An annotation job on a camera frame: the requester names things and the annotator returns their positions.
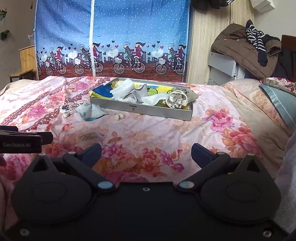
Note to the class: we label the hanging plant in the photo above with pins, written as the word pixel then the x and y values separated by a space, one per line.
pixel 3 34

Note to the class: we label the light blue pillow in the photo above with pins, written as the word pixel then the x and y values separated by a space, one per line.
pixel 282 104

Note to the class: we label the brown headboard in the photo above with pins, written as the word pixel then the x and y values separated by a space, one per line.
pixel 290 44

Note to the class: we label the grey blanket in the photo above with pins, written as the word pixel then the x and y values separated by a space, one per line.
pixel 288 185

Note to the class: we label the small white printed pouch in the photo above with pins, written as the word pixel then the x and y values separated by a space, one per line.
pixel 67 109

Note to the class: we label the grey cloth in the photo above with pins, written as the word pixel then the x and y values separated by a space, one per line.
pixel 136 95

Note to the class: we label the grey tray box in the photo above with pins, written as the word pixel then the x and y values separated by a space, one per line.
pixel 150 111

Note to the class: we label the grey cabinet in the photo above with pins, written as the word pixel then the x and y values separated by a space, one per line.
pixel 219 64

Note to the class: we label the pink floral bed sheet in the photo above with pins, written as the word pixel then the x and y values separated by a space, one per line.
pixel 185 139

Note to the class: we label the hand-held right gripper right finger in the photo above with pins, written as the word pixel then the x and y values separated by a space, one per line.
pixel 200 154

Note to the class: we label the blue printed fabric wardrobe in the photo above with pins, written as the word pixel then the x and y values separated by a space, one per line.
pixel 138 23

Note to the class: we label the black hanging bag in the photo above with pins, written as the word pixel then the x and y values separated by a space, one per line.
pixel 222 2

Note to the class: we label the brown hanging bag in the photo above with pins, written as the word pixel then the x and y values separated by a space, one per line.
pixel 201 4

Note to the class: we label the dark blue garment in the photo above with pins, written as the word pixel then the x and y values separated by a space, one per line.
pixel 272 38

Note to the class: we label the small beige earbuds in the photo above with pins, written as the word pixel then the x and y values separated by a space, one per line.
pixel 121 116

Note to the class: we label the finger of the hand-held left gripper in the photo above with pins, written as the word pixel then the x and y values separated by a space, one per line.
pixel 47 138

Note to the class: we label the floral pillow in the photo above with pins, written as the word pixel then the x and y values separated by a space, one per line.
pixel 279 84

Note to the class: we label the black garment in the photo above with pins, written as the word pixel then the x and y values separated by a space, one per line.
pixel 284 67

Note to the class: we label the light blue printed pouch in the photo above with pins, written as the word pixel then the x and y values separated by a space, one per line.
pixel 90 111

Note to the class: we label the brown jacket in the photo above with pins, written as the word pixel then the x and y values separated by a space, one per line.
pixel 235 46

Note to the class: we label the striped garment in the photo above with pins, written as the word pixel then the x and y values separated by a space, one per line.
pixel 255 37

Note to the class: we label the pile of folded cloths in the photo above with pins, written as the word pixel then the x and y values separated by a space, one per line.
pixel 101 91

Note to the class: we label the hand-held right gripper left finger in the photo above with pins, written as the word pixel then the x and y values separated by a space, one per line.
pixel 93 150

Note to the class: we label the wooden side cabinet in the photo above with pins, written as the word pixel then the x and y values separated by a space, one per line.
pixel 27 60

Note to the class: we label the small dark table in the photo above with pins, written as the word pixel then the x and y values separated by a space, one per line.
pixel 20 73

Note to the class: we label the wooden wardrobe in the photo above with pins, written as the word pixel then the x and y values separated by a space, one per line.
pixel 203 34

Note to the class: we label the white plastic bag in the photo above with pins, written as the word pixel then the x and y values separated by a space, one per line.
pixel 32 39

